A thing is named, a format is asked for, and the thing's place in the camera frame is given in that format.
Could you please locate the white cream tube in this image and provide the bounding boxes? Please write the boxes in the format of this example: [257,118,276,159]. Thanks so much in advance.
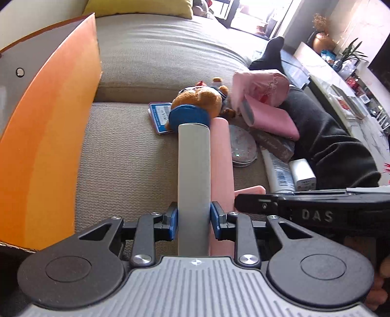
[260,147,295,194]

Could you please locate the round silver compact mirror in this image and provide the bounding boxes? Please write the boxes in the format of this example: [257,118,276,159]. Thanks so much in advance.
[229,125,258,168]

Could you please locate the white charger block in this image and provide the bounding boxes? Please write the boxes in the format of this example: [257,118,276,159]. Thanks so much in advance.
[289,158,317,191]

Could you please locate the silver bar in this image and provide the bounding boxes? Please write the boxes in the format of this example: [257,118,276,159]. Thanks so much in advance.
[178,123,211,257]

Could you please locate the brown teddy bear plush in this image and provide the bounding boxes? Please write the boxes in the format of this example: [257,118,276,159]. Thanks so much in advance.
[165,77,236,132]

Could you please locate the person's right hand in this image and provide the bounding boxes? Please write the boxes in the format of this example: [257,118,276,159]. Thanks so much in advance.
[364,256,389,311]

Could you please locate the pink long case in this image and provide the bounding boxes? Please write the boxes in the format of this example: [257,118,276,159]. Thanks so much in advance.
[208,117,267,257]

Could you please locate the person's leg black trousers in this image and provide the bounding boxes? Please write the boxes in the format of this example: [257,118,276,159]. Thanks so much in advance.
[248,57,381,190]

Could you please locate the beige sofa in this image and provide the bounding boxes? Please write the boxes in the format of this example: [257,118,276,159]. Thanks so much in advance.
[75,13,275,257]

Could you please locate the dark brown small box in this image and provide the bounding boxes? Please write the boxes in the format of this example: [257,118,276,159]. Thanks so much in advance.
[249,128,295,163]

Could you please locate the white marble table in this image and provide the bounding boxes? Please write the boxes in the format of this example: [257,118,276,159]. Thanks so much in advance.
[294,42,389,176]

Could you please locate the blue card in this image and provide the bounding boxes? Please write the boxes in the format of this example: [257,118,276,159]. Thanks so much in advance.
[148,102,173,135]

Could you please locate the black sock foot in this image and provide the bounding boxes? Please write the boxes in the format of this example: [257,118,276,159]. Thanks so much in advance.
[262,36,284,73]

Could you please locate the potted green plant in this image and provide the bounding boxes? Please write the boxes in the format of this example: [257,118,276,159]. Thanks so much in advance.
[332,38,368,72]

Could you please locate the orange cardboard box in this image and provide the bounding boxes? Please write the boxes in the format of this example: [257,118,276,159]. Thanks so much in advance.
[1,15,102,253]

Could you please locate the copper vase dried flowers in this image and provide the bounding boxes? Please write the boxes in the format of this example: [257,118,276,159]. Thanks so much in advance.
[313,13,336,54]

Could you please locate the yellow cushion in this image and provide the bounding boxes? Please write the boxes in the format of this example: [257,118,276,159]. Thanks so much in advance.
[83,0,193,19]

